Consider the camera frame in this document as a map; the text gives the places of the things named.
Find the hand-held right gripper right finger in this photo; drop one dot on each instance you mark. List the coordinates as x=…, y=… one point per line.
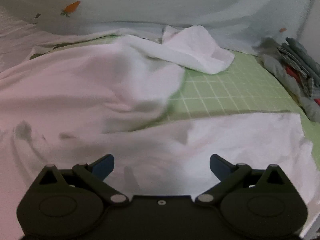
x=220, y=166

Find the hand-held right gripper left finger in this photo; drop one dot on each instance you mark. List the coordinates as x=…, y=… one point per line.
x=103, y=166

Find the white pants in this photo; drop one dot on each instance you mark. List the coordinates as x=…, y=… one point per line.
x=75, y=80

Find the pile of folded clothes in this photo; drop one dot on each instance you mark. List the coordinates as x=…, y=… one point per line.
x=297, y=75

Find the light blue printed blanket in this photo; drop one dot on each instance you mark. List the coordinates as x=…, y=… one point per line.
x=150, y=5

